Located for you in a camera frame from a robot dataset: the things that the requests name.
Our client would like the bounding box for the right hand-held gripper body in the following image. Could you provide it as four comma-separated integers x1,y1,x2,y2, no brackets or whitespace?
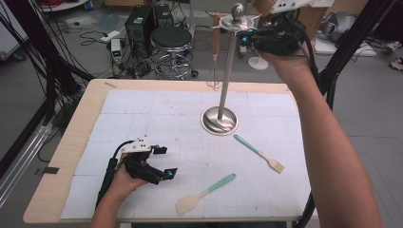
253,0,313,57

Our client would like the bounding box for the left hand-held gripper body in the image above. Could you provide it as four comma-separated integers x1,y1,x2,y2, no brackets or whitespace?
122,135,165,185

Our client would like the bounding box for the wire whisk with wooden handle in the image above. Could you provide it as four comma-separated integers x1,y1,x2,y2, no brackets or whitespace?
206,12,222,92

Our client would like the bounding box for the cream spatula with mint handle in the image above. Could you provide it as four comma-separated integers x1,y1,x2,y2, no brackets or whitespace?
175,173,237,217

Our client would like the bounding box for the metal utensil stand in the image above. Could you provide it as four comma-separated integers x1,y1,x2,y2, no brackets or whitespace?
200,3,256,137

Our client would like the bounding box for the mint handled spatula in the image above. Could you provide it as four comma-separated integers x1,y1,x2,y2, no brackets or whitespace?
233,134,285,174

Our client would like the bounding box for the person's left hand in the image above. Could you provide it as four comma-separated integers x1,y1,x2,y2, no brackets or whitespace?
108,162,150,201

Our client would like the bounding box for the person's right hand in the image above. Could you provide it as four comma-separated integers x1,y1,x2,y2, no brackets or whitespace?
258,47,314,88

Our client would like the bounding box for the white stand with round base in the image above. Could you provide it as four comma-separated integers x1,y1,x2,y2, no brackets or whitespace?
247,47,269,70

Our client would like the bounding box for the cardboard box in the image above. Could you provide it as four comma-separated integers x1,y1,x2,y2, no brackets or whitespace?
253,0,321,23

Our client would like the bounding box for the white grid mat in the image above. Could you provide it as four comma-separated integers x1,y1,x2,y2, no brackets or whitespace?
60,88,313,220

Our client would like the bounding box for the white keyboard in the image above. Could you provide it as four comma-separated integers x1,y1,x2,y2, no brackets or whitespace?
308,0,336,8

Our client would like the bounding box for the black round stool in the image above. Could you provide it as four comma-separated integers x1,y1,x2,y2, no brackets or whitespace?
149,26,194,80

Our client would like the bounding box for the black tape strip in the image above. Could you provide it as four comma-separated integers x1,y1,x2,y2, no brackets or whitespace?
33,166,60,176

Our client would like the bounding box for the black computer tower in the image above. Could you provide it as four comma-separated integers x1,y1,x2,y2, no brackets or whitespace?
125,5,156,58

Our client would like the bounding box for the small white device green display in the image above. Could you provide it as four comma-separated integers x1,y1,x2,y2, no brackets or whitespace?
110,38,123,63

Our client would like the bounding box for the white power strip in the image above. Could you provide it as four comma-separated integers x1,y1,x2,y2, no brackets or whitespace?
100,29,122,44

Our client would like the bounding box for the left hand-held gripper black cable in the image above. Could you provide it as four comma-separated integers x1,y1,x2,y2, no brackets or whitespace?
94,139,134,210

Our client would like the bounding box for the hand-held gripper black cable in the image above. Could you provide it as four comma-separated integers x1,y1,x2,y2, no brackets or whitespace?
297,27,321,88
94,139,134,210

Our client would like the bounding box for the right hand-held gripper black cable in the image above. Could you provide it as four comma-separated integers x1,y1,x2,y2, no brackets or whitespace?
297,27,321,88

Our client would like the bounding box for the black frame pole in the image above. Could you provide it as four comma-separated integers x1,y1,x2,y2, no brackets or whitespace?
4,0,94,84
317,0,398,110

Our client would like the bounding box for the aluminium rail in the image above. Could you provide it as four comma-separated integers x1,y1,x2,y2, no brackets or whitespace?
0,123,53,207

